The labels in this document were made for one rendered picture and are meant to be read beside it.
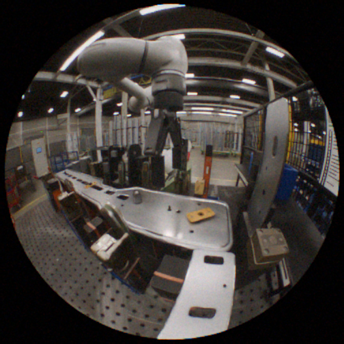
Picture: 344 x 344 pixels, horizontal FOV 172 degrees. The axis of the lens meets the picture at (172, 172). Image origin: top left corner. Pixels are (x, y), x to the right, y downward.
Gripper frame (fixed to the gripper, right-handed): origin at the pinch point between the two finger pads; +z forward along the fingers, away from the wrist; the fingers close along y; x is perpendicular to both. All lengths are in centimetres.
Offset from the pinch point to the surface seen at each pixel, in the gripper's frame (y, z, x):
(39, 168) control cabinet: 6, 59, -701
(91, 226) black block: 18.0, 14.0, -19.3
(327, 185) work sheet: 5, -3, 54
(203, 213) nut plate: 0.4, 12.0, 10.9
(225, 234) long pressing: 6.4, 13.2, 17.8
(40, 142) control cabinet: -26, -71, -702
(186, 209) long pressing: -2.1, 13.2, 5.1
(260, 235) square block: 11.6, 7.4, 24.1
